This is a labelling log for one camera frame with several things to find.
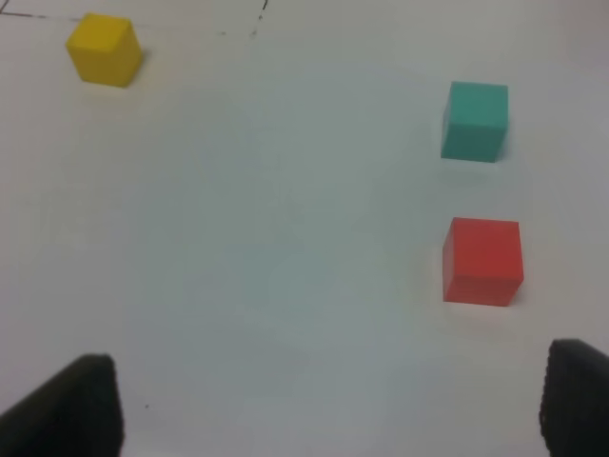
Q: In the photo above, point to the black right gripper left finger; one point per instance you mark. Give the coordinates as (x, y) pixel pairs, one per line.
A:
(76, 412)

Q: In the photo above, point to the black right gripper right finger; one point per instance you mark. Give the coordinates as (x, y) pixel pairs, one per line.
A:
(574, 403)

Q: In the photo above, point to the yellow block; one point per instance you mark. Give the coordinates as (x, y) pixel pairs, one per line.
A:
(105, 50)

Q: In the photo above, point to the red block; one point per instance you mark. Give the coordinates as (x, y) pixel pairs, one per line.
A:
(482, 262)

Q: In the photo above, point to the green block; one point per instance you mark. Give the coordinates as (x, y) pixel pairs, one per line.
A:
(475, 122)

